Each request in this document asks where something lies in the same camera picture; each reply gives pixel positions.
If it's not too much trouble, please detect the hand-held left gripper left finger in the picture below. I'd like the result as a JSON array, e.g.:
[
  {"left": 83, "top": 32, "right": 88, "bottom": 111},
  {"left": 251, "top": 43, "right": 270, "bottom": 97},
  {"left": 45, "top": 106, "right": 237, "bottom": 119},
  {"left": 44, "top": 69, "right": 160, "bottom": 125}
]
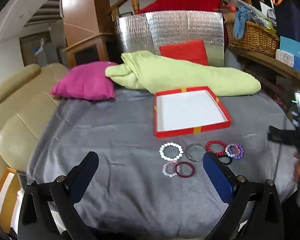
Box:
[{"left": 18, "top": 151, "right": 100, "bottom": 240}]

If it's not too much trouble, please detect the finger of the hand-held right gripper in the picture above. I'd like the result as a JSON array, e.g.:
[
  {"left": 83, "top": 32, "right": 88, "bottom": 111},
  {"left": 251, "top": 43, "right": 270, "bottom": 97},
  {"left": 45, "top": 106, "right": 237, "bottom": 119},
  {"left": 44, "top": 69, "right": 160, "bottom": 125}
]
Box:
[{"left": 268, "top": 126, "right": 300, "bottom": 153}]

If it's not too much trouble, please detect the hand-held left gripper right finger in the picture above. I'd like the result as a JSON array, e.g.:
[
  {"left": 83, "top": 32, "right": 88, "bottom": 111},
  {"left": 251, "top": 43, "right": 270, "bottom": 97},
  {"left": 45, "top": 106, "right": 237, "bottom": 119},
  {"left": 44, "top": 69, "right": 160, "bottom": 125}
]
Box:
[{"left": 202, "top": 152, "right": 285, "bottom": 240}]

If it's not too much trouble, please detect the black hair tie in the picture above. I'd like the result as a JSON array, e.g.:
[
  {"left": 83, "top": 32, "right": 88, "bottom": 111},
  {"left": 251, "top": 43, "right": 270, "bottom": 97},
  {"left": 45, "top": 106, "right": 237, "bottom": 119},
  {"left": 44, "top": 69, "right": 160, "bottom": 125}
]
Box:
[{"left": 217, "top": 155, "right": 233, "bottom": 166}]

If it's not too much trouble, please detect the maroon bangle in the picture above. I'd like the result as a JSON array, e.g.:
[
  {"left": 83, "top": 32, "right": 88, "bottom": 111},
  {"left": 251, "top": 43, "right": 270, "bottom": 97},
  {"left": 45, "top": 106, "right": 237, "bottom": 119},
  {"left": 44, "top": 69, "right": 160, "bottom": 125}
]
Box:
[{"left": 175, "top": 161, "right": 196, "bottom": 180}]

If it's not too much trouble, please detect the pale lilac bead bracelet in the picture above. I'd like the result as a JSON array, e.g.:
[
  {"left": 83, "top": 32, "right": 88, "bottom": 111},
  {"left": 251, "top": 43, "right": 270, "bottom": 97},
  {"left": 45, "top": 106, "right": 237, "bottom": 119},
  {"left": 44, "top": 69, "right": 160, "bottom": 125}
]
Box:
[{"left": 225, "top": 144, "right": 240, "bottom": 157}]

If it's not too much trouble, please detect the red bead bracelet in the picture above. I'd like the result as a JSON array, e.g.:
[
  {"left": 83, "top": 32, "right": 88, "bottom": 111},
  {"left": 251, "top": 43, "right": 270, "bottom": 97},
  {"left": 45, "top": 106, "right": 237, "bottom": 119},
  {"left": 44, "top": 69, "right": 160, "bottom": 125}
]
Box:
[{"left": 206, "top": 140, "right": 227, "bottom": 157}]

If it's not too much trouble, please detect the purple bracelet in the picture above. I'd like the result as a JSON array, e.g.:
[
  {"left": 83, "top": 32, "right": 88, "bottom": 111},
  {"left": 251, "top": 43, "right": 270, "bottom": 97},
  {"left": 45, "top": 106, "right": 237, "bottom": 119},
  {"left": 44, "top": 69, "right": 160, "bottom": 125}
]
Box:
[{"left": 229, "top": 143, "right": 245, "bottom": 160}]

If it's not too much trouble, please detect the silver metal bangle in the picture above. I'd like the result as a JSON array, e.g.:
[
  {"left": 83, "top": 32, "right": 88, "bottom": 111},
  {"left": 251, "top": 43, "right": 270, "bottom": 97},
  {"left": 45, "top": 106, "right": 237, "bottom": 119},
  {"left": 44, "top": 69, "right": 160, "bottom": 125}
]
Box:
[{"left": 185, "top": 142, "right": 206, "bottom": 162}]

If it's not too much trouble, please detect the pink bead bracelet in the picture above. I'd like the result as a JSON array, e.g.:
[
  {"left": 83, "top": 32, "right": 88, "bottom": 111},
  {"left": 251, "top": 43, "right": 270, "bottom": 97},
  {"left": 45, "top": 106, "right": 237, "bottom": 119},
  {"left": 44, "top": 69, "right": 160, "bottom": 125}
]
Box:
[{"left": 162, "top": 160, "right": 180, "bottom": 178}]

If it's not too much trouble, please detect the white bead bracelet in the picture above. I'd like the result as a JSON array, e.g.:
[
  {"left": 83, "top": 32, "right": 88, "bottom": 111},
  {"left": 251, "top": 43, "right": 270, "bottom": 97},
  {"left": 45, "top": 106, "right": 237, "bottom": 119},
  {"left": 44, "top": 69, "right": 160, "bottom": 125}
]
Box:
[{"left": 159, "top": 142, "right": 184, "bottom": 161}]

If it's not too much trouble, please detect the red shallow cardboard box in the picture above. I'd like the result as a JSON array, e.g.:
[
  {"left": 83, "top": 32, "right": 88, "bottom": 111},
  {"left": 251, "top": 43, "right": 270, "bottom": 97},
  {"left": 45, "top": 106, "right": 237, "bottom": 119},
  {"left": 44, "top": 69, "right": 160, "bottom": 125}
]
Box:
[{"left": 154, "top": 86, "right": 232, "bottom": 139}]

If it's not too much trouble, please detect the grey blanket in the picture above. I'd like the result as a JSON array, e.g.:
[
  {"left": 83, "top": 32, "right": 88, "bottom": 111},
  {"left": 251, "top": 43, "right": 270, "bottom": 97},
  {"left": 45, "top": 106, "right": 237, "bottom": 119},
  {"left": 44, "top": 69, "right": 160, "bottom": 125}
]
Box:
[{"left": 26, "top": 87, "right": 298, "bottom": 239}]

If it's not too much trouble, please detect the wooden shelf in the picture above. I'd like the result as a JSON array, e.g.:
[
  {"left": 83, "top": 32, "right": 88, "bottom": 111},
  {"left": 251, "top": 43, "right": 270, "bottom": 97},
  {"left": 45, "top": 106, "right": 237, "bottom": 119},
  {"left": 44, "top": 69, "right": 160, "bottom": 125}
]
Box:
[{"left": 227, "top": 44, "right": 300, "bottom": 87}]

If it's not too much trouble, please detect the white patterned box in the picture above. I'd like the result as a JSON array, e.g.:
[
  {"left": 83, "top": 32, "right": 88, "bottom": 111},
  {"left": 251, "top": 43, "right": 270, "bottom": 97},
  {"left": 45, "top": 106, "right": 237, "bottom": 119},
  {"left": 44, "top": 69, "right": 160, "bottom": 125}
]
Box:
[{"left": 275, "top": 49, "right": 295, "bottom": 67}]

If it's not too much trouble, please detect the blue cardboard box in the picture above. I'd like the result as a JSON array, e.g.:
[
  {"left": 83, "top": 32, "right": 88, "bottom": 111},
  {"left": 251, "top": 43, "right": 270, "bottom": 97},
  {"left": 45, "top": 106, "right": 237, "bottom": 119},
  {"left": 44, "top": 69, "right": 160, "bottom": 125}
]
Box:
[{"left": 279, "top": 36, "right": 300, "bottom": 73}]

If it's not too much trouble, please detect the beige leather sofa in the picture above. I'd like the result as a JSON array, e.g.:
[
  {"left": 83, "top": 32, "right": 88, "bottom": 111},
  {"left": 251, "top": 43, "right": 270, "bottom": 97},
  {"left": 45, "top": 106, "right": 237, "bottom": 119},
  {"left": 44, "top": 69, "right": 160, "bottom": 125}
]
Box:
[{"left": 0, "top": 63, "right": 71, "bottom": 230}]

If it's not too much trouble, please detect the magenta pillow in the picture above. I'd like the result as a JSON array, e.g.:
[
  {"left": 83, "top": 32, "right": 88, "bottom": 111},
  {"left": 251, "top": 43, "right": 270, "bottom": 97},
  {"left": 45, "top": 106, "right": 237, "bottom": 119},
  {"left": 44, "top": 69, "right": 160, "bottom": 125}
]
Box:
[{"left": 50, "top": 61, "right": 118, "bottom": 101}]

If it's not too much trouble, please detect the wicker basket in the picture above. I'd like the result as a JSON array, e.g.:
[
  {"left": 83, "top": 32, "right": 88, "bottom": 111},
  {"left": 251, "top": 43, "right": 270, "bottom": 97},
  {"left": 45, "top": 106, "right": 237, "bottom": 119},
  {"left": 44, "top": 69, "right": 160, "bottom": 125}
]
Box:
[{"left": 226, "top": 21, "right": 280, "bottom": 58}]

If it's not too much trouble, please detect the dark navy bag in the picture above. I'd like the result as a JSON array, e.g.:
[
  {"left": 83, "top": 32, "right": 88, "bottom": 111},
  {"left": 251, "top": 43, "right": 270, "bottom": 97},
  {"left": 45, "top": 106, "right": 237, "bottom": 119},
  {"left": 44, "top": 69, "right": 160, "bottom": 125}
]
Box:
[{"left": 273, "top": 0, "right": 300, "bottom": 45}]

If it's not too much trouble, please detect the light green blanket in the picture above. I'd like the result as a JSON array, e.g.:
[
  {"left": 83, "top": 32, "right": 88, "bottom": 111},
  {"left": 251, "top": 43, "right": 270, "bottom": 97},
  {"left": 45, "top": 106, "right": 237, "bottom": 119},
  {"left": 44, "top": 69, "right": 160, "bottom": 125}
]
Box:
[{"left": 105, "top": 50, "right": 262, "bottom": 97}]

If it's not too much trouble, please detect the blue cloth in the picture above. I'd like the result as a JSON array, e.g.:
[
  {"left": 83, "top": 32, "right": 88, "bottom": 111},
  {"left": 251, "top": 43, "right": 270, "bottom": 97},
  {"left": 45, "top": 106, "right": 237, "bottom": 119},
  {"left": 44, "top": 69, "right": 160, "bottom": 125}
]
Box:
[{"left": 233, "top": 6, "right": 253, "bottom": 40}]

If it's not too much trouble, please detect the wooden cabinet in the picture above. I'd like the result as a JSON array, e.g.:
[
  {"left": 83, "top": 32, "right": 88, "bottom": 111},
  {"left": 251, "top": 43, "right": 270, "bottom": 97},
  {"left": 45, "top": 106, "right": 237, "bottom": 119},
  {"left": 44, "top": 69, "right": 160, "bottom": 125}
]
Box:
[{"left": 64, "top": 32, "right": 108, "bottom": 68}]

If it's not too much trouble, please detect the red cushion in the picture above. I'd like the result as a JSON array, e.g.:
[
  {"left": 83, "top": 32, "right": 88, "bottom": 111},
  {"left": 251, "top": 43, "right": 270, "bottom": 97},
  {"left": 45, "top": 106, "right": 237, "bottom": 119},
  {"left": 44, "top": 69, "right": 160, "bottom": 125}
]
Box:
[{"left": 159, "top": 40, "right": 209, "bottom": 66}]

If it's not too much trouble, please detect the silver insulation mat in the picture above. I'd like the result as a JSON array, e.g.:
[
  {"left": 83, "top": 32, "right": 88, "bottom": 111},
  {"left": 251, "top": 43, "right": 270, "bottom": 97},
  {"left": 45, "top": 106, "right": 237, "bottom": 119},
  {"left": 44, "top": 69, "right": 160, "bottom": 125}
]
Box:
[{"left": 114, "top": 11, "right": 225, "bottom": 67}]

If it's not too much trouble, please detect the red cloth pile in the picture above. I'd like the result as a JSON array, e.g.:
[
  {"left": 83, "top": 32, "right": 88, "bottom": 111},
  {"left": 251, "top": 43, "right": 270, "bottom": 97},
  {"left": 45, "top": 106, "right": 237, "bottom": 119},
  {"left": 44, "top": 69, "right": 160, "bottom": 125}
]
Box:
[{"left": 135, "top": 0, "right": 222, "bottom": 15}]

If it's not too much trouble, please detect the orange wooden frame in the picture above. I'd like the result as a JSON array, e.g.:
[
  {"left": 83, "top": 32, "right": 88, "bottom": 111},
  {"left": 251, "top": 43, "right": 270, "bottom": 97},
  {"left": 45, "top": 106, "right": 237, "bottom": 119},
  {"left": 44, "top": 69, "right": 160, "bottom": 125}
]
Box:
[{"left": 0, "top": 167, "right": 23, "bottom": 233}]

